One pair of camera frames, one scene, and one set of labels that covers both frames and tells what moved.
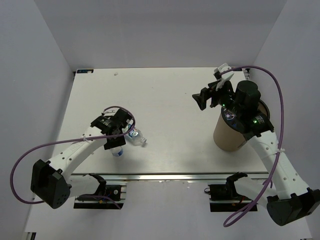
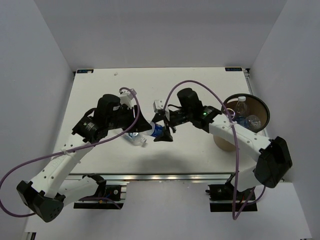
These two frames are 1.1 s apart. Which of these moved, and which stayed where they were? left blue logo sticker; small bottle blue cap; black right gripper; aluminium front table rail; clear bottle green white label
Moved: small bottle blue cap; black right gripper
Stayed: aluminium front table rail; left blue logo sticker; clear bottle green white label
